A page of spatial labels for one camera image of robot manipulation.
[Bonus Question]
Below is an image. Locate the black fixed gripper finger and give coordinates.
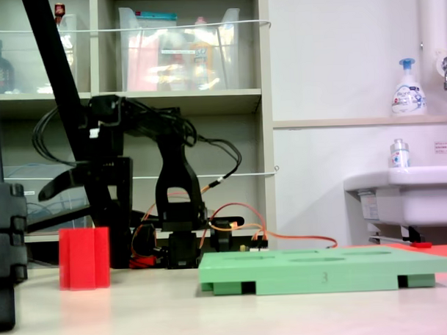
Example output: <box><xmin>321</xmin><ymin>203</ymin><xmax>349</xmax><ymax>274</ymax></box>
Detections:
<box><xmin>95</xmin><ymin>179</ymin><xmax>136</xmax><ymax>234</ymax></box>

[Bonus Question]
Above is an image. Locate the black curved moving gripper finger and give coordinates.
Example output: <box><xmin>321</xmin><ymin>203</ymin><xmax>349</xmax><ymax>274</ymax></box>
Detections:
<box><xmin>37</xmin><ymin>166</ymin><xmax>92</xmax><ymax>203</ymax></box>

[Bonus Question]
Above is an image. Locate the red cross columnar block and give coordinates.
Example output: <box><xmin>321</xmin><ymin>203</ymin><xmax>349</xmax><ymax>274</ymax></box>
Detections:
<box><xmin>57</xmin><ymin>225</ymin><xmax>112</xmax><ymax>292</ymax></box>

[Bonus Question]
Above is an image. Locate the black tripod brace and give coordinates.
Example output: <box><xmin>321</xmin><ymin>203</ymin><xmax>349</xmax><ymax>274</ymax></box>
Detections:
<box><xmin>24</xmin><ymin>203</ymin><xmax>95</xmax><ymax>234</ymax></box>

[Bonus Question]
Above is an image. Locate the pink package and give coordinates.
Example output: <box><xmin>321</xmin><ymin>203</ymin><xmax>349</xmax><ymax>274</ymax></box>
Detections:
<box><xmin>125</xmin><ymin>33</ymin><xmax>162</xmax><ymax>93</ymax></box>

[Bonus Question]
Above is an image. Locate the clear storage bin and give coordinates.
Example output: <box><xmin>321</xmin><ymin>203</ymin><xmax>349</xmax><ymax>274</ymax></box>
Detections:
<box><xmin>117</xmin><ymin>3</ymin><xmax>244</xmax><ymax>94</ymax></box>
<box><xmin>0</xmin><ymin>13</ymin><xmax>83</xmax><ymax>96</ymax></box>

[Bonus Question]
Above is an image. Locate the dark glass bottle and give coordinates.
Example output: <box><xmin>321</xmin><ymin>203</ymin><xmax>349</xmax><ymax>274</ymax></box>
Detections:
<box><xmin>0</xmin><ymin>38</ymin><xmax>16</xmax><ymax>95</ymax></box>

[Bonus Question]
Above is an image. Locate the orange bottle pink cap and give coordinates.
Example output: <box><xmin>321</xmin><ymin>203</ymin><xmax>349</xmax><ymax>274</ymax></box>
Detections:
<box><xmin>187</xmin><ymin>15</ymin><xmax>217</xmax><ymax>91</ymax></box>

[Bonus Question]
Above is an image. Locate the beige shelf unit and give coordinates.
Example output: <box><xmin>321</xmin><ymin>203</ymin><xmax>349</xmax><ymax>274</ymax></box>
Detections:
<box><xmin>0</xmin><ymin>0</ymin><xmax>280</xmax><ymax>264</ymax></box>

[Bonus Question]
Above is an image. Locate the green shape sorting board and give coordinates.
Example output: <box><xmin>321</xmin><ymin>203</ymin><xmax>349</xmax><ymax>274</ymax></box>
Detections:
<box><xmin>197</xmin><ymin>242</ymin><xmax>447</xmax><ymax>298</ymax></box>

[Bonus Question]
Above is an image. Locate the sink sticker label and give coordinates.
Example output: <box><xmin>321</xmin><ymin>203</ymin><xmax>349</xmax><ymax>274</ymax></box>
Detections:
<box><xmin>359</xmin><ymin>193</ymin><xmax>380</xmax><ymax>222</ymax></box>

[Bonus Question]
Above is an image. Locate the small bottle silver cap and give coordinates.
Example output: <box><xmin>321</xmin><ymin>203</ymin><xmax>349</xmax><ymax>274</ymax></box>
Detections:
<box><xmin>388</xmin><ymin>137</ymin><xmax>411</xmax><ymax>169</ymax></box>

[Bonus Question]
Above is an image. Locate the white sink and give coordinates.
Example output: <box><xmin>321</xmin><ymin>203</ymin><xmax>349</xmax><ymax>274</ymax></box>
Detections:
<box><xmin>343</xmin><ymin>165</ymin><xmax>447</xmax><ymax>245</ymax></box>

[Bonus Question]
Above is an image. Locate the white foam soap bottle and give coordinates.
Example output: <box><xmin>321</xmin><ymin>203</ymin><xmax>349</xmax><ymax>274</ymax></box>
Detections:
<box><xmin>389</xmin><ymin>57</ymin><xmax>428</xmax><ymax>118</ymax></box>

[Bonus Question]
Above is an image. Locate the clear bin with blue cables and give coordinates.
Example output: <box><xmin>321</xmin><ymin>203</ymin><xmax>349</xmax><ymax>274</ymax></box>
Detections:
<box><xmin>2</xmin><ymin>162</ymin><xmax>92</xmax><ymax>234</ymax></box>

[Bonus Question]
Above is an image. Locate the black servo cable bundle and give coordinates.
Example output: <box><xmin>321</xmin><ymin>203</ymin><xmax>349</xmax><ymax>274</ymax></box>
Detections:
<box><xmin>30</xmin><ymin>105</ymin><xmax>79</xmax><ymax>170</ymax></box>

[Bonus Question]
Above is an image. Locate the white shelf guard wire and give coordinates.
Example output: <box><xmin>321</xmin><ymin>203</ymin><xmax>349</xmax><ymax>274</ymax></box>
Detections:
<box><xmin>0</xmin><ymin>18</ymin><xmax>273</xmax><ymax>39</ymax></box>
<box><xmin>3</xmin><ymin>165</ymin><xmax>280</xmax><ymax>186</ymax></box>

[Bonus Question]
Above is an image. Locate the black cable with white connector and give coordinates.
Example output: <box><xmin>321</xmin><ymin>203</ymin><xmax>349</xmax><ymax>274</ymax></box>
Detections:
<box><xmin>192</xmin><ymin>135</ymin><xmax>244</xmax><ymax>187</ymax></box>

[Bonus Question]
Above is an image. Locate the long orange wire loop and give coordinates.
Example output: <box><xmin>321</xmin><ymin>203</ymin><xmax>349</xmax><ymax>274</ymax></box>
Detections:
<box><xmin>264</xmin><ymin>228</ymin><xmax>340</xmax><ymax>253</ymax></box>

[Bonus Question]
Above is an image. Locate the metal bracket under sink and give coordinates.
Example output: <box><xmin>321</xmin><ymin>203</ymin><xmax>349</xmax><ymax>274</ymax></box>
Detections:
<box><xmin>367</xmin><ymin>224</ymin><xmax>427</xmax><ymax>245</ymax></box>

